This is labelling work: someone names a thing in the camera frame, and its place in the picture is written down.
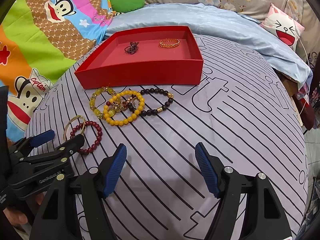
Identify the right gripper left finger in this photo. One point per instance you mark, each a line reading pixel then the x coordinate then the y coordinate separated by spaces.
pixel 57 217

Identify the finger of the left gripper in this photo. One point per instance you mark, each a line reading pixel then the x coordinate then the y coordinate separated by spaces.
pixel 25 145
pixel 65 150

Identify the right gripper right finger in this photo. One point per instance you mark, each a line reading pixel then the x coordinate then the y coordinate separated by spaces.
pixel 264 216

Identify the thin gold bangle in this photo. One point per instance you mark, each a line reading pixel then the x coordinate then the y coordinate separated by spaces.
pixel 75 125

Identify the gold chain bangle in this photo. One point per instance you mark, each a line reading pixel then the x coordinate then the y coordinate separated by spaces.
pixel 169 43

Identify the left hand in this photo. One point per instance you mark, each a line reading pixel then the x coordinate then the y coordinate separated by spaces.
pixel 17 218

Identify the colourful cartoon monkey blanket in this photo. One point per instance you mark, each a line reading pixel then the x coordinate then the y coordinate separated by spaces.
pixel 40 40

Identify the red tray box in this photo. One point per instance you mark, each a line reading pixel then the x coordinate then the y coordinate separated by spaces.
pixel 133 57

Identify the green plush pillow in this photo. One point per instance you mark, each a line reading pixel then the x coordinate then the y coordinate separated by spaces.
pixel 124 6

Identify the light blue duvet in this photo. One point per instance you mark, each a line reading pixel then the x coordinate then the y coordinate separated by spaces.
pixel 212 21

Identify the pink cartoon face cushion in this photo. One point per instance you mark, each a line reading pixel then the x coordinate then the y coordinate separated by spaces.
pixel 282 26

